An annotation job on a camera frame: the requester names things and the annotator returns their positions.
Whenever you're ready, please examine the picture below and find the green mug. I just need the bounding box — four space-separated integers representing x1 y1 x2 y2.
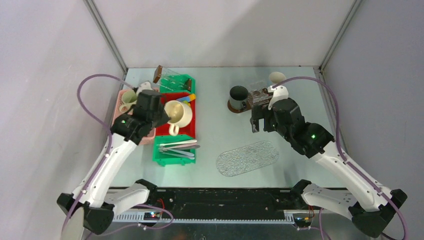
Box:
118 90 138 113

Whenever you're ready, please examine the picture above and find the pink perforated basket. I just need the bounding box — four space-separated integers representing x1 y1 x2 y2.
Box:
112 89 156 145

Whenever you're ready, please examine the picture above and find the brown wooden oval tray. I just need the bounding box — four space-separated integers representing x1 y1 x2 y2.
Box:
227 100 252 114

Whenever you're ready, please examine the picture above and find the light blue mug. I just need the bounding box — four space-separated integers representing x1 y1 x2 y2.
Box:
268 71 287 86

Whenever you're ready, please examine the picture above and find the cream mug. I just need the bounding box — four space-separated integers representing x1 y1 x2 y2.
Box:
164 100 194 136

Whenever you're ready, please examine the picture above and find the black mug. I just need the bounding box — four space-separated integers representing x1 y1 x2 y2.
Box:
229 85 249 108

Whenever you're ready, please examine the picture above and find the green bin at back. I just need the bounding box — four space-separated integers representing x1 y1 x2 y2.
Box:
158 74 195 94

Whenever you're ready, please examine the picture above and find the green bin with toothbrushes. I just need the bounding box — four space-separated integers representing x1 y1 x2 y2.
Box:
152 134 196 167

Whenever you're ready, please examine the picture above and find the red plastic bin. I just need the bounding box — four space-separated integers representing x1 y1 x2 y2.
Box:
161 91 196 138

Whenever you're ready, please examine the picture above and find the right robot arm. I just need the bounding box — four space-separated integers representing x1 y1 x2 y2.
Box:
250 98 407 238

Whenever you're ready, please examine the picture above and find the clear textured oval tray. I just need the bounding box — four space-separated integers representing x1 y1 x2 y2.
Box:
216 141 279 177

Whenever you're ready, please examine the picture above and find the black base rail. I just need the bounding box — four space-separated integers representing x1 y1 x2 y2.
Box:
79 187 375 226

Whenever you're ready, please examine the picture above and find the clear acrylic holder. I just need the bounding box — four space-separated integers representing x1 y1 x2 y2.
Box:
247 80 272 107

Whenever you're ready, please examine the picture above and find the white toothbrush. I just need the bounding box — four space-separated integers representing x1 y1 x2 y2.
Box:
159 139 198 147

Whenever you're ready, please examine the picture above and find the clear holder with brown ends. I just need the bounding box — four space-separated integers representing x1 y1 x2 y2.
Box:
153 65 194 93

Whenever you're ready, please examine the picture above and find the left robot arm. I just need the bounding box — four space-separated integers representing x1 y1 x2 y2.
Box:
56 89 169 235

